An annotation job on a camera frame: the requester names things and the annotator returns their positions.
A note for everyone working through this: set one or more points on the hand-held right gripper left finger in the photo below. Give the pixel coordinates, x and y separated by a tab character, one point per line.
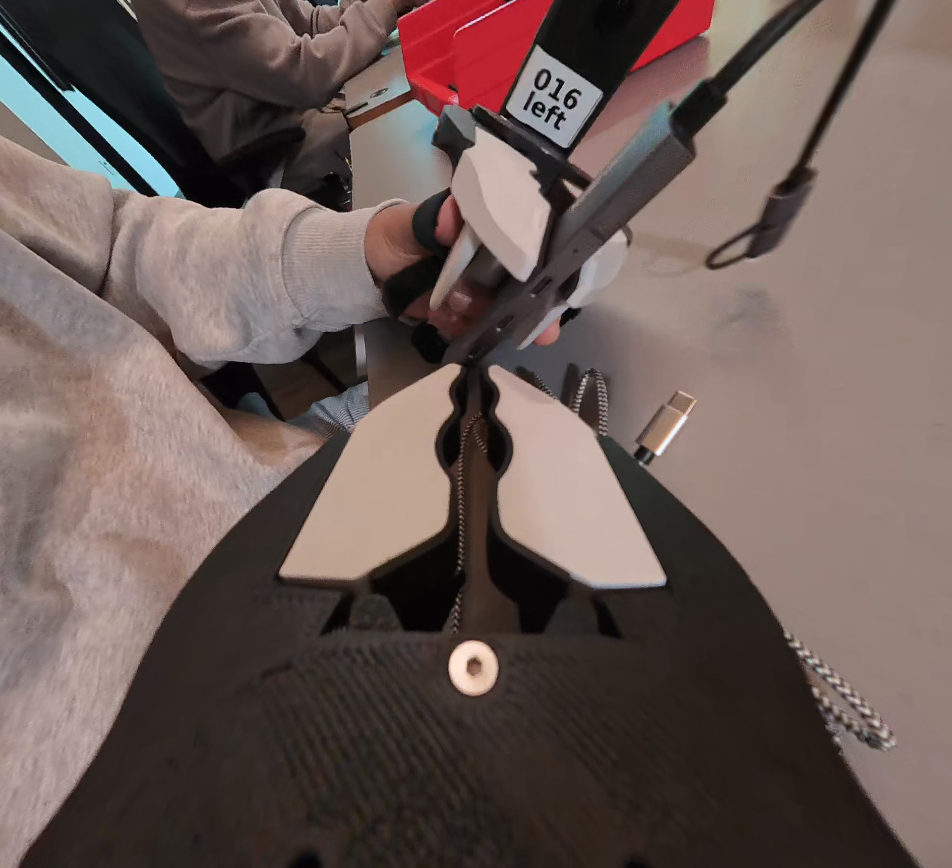
379	489

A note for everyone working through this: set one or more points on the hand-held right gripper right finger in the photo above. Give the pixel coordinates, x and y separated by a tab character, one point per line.
573	503

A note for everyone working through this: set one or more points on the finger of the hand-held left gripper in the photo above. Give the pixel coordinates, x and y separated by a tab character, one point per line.
602	273
498	199

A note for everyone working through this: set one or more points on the person's left forearm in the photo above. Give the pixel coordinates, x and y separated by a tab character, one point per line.
260	266

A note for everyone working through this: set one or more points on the person's left hand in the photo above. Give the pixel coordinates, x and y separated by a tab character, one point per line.
394	243

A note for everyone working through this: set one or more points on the red storage bin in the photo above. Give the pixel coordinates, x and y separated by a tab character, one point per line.
446	42

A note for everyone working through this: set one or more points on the person's grey sweatshirt torso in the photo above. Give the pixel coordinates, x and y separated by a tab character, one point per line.
89	474

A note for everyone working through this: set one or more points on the black office chair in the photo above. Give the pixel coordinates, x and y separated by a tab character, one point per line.
111	80

